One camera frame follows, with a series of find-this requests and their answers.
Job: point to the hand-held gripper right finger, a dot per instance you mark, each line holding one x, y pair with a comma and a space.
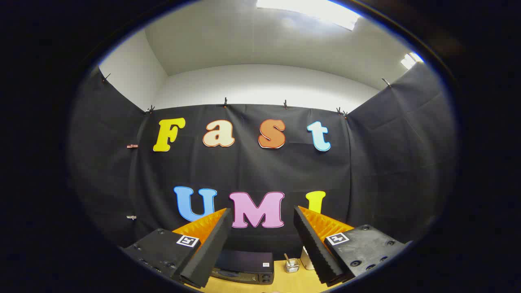
315, 248

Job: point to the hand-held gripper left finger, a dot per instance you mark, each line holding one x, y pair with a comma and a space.
211, 248

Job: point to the black toaster oven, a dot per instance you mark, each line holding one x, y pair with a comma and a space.
244, 260

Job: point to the white bread toaster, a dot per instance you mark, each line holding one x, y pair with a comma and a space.
306, 260

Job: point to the wooden stick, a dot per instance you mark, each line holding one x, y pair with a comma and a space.
286, 258

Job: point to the black backdrop cloth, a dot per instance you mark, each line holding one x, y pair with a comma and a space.
260, 171

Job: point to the row of black cloth clips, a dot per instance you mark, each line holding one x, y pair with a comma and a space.
225, 102

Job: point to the small ceiling light panel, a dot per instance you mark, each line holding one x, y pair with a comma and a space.
410, 60

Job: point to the large ceiling light panel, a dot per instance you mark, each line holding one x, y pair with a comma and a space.
309, 11

